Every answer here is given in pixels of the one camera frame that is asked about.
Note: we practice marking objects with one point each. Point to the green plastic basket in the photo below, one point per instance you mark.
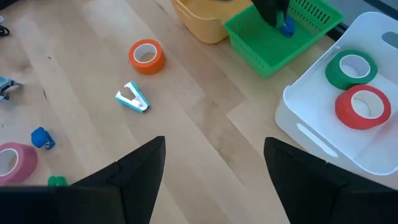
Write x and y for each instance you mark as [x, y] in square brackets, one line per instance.
[264, 46]

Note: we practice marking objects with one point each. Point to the pink tape roll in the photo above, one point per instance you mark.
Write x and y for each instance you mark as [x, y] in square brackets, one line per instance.
[28, 168]

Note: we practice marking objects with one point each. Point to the white plastic bin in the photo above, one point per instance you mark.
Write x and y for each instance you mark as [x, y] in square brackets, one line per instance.
[311, 102]

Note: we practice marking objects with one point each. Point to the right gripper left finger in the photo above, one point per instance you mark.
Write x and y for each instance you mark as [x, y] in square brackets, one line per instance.
[93, 202]

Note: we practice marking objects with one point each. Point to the small green stapler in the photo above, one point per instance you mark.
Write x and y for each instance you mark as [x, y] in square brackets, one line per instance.
[57, 181]

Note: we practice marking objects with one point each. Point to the teal white staple remover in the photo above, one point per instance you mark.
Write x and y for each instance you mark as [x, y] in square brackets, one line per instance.
[138, 102]

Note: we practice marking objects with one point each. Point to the orange tape roll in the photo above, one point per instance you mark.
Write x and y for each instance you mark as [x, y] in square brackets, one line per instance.
[146, 69]

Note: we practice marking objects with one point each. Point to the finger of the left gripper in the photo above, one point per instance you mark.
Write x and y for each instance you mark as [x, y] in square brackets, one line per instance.
[286, 7]
[267, 11]

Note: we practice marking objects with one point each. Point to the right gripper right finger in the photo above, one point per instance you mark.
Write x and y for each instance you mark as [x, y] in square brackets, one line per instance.
[326, 199]

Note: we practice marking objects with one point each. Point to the yellow plastic bin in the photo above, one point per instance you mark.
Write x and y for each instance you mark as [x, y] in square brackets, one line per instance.
[205, 28]

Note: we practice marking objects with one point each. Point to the pale blue staple remover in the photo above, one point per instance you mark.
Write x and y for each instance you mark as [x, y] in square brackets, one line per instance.
[9, 87]

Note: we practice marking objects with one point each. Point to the green tape roll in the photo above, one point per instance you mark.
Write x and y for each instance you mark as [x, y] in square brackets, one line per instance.
[332, 74]

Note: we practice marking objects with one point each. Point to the red tape roll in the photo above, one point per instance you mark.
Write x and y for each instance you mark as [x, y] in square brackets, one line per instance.
[342, 115]

